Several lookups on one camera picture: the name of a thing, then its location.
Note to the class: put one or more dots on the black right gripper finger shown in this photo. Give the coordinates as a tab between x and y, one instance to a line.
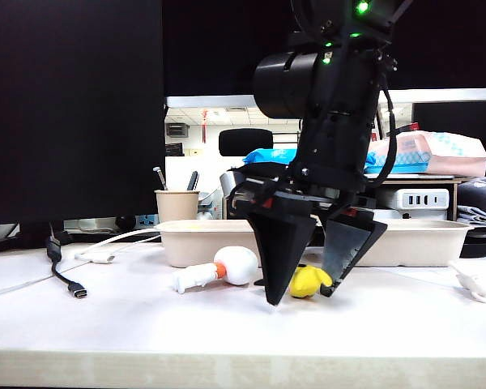
344	251
279	251

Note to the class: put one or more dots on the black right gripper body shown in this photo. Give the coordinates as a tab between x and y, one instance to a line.
332	154

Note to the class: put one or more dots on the yellow black-eared Pichu doll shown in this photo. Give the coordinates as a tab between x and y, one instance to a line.
305	281

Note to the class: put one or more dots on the white round-head doll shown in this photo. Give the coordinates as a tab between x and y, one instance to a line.
235	265

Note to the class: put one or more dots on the beige pulp paper box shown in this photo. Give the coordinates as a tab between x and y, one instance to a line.
421	243
194	243

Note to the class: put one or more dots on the small white animal doll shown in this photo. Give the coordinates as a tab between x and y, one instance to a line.
470	279

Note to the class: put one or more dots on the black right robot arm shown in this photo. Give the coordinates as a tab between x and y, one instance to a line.
283	85

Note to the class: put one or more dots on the flat white box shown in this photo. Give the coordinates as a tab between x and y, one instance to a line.
409	215

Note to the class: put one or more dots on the blue wet wipes pack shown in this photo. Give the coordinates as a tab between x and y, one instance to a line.
271	154

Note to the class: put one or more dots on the white power strip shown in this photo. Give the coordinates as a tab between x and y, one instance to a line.
425	199

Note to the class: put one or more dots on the black pen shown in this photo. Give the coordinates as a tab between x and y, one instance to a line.
193	180

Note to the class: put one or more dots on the beige paper cup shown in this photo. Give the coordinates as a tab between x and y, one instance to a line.
176	206

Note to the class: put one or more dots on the pink tissue pack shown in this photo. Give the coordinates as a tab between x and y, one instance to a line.
449	156

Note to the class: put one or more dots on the wooden desk shelf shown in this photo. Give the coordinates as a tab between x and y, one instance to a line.
453	202

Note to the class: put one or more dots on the dark background monitor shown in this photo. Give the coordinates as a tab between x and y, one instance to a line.
449	117

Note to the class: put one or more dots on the black round object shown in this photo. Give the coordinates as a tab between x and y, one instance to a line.
474	247

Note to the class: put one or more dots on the red Chinese knot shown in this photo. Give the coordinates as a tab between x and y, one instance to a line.
203	115

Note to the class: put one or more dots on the blue power socket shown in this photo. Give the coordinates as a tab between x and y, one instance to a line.
146	221

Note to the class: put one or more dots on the silver pen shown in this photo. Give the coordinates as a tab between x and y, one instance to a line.
159	176

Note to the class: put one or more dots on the grey folded cloth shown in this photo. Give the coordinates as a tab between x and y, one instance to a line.
482	194

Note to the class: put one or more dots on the black round knob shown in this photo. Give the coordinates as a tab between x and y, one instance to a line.
125	222

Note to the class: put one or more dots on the large silver-edged monitor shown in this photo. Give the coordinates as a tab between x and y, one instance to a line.
210	40

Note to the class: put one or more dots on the black computer monitor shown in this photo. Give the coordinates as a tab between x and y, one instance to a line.
65	101

